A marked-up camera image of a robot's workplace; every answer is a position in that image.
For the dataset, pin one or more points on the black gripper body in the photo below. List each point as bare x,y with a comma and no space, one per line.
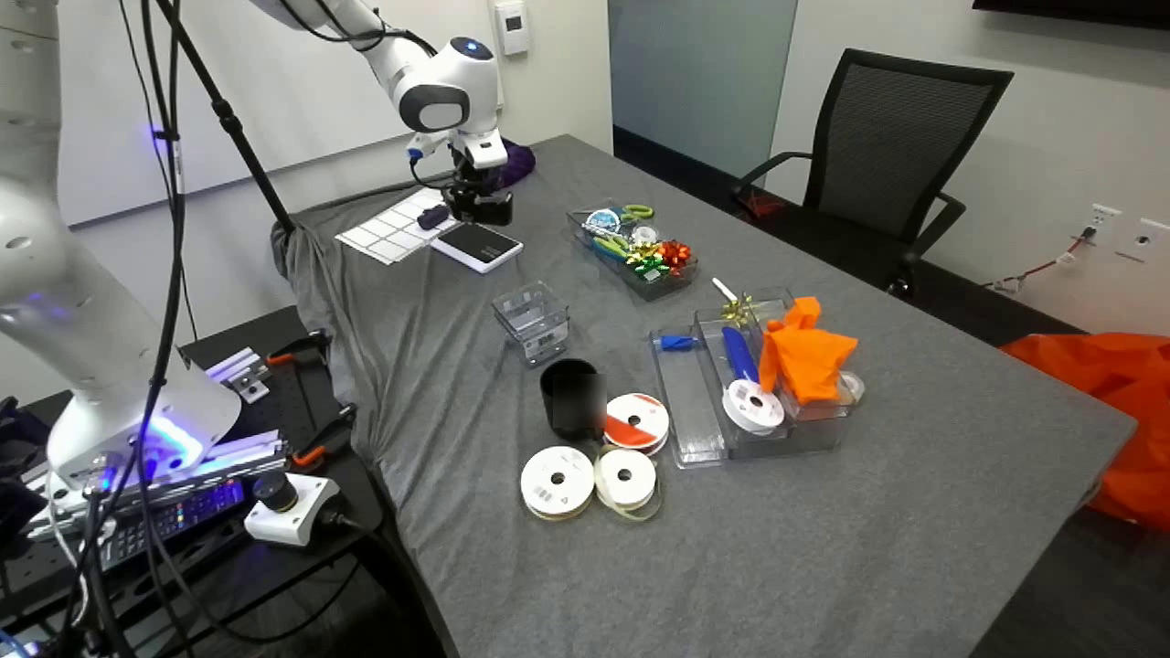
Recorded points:
477,166

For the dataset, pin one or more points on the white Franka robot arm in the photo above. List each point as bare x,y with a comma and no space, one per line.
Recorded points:
440,84

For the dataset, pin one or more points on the light blue tape roll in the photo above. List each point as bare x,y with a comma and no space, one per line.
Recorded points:
600,222

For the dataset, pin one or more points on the orange and white tape spool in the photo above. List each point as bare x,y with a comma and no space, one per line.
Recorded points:
634,423

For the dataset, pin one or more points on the white tape roll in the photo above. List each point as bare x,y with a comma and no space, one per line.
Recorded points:
750,406

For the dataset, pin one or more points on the orange toy object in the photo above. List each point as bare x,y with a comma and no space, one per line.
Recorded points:
807,352

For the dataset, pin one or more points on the purple cloth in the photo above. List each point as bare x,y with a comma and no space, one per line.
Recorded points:
520,162

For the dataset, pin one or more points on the black flat box white edge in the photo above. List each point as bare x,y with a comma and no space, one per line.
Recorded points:
477,246

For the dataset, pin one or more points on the white grid paper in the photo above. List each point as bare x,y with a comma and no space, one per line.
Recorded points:
390,227

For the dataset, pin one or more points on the small clear plastic container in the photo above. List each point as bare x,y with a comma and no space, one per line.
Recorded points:
530,324

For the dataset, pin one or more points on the clear tray of colourful items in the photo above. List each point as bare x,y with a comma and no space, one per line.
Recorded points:
634,255

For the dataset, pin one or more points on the red gift bow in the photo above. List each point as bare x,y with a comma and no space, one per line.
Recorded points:
674,255

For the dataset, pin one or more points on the black cup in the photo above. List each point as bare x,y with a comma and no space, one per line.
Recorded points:
568,399

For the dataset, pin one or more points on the blue marker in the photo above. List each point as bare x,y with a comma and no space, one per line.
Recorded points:
674,346

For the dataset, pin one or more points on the white pen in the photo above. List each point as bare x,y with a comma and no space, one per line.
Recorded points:
725,294

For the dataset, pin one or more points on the blue plastic tool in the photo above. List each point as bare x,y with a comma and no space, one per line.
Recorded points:
741,352

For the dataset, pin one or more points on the white ribbon spool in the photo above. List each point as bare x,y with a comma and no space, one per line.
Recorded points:
559,483
628,480

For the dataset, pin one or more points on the long clear plastic tray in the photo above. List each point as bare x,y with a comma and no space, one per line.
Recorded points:
688,423

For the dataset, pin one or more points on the large clear plastic bin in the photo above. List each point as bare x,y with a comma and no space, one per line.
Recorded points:
779,429

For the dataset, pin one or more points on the black mesh office chair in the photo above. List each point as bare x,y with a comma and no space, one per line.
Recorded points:
899,149

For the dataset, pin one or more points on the grey tablecloth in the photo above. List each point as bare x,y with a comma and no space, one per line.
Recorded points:
754,512

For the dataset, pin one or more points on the black robot cart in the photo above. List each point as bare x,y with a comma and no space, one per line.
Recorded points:
243,573

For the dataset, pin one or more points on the orange fabric on floor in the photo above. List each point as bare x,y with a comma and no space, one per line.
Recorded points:
1118,405

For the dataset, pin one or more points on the white wall thermostat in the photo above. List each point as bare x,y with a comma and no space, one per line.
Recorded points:
515,23

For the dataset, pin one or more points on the black camera tripod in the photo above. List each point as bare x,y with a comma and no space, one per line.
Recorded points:
231,114

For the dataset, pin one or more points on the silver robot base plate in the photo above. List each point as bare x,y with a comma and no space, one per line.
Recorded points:
183,480

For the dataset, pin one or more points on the black wall screen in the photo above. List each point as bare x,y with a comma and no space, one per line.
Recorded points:
1079,9

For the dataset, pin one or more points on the white wall outlet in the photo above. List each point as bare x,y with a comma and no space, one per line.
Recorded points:
1128,232

